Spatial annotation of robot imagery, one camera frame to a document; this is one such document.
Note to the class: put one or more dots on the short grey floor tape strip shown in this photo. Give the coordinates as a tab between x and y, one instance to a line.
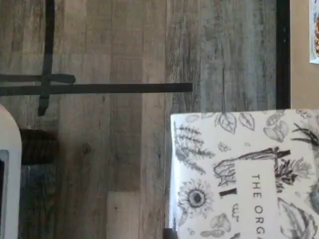
64	79

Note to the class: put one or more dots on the tan shelf board with boxes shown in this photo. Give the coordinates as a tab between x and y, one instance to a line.
301	74

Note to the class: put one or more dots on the white tea box yellow strip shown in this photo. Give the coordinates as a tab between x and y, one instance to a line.
236	174

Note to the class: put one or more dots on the purely elizabeth yellow label box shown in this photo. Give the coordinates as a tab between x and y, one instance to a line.
314	32

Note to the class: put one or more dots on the robot base plate rounded corners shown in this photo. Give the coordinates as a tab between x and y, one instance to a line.
10	129

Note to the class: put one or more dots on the long black floor tape strip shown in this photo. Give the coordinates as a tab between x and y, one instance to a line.
112	88

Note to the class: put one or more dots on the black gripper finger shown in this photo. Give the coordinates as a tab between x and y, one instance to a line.
170	234

